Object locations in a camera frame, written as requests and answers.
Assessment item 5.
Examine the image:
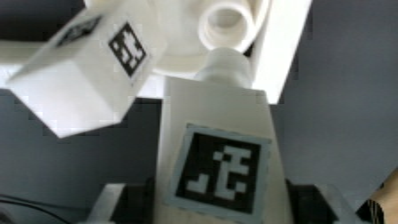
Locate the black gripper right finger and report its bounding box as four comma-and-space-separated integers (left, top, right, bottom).
286, 181, 372, 224

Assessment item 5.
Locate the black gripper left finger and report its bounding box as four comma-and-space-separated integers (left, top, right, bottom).
77, 178, 155, 224

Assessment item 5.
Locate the white stool leg front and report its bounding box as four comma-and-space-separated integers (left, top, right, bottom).
153, 48, 293, 224

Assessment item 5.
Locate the white stool leg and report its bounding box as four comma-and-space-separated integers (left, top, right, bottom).
153, 48, 293, 224
7, 0, 167, 138

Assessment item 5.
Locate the white round stool seat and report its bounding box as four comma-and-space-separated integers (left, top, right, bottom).
82, 0, 274, 76

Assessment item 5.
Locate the white front fence rail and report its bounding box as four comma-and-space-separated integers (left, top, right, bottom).
0, 40, 164, 99

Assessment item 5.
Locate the white fence rail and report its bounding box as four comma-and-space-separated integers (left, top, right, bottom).
0, 40, 164, 99
251, 0, 313, 104

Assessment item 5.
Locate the white right fence rail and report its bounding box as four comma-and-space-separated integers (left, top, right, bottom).
251, 0, 313, 104

